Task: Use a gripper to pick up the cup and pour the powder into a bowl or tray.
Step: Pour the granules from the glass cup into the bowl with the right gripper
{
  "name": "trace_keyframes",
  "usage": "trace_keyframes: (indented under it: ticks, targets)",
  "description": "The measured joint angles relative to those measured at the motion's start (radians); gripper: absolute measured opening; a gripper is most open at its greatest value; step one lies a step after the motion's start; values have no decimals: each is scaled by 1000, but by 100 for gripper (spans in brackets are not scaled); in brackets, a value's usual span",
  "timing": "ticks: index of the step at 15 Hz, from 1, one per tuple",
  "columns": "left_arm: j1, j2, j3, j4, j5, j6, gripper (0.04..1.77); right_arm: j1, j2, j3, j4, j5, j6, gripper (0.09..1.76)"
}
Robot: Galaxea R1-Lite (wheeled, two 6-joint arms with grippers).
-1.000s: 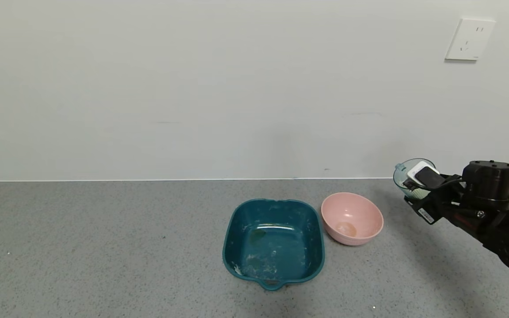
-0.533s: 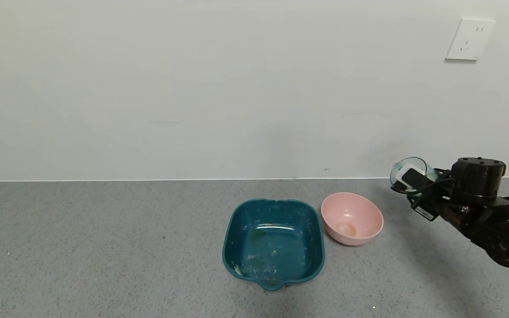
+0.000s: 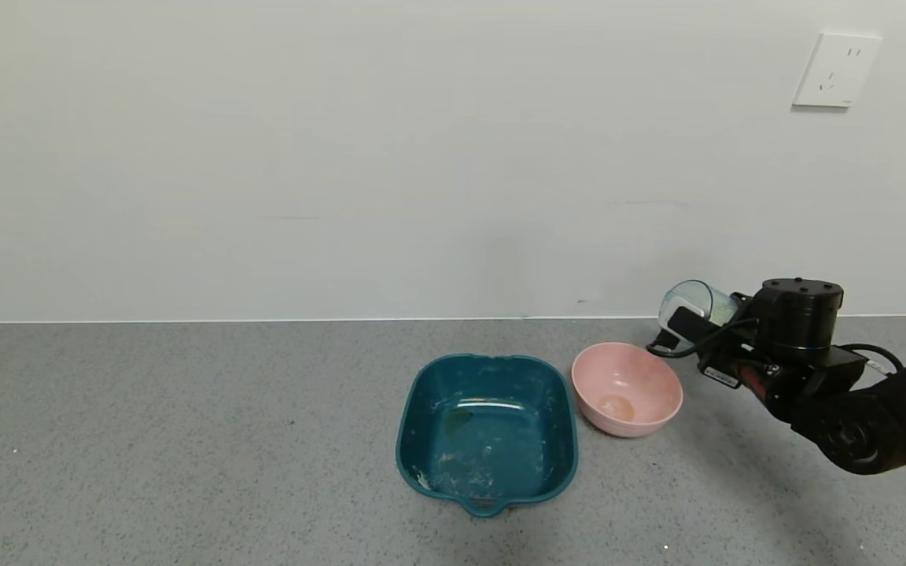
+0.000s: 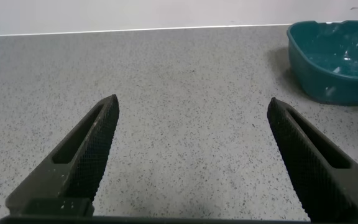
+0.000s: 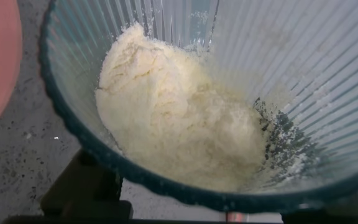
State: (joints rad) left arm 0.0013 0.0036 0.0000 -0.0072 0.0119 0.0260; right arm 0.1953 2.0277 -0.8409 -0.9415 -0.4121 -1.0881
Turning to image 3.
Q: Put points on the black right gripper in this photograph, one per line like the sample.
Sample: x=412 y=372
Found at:
x=721 y=376

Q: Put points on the ribbed translucent teal cup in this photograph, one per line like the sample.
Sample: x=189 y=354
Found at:
x=716 y=300

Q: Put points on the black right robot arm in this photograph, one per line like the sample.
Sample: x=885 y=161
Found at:
x=878 y=432

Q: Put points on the pink plastic bowl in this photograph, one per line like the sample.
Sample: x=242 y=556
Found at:
x=626 y=377

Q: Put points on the teal square plastic tray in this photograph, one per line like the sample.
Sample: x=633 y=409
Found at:
x=484 y=440

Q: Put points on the white wall socket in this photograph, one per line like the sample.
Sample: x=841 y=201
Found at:
x=837 y=69

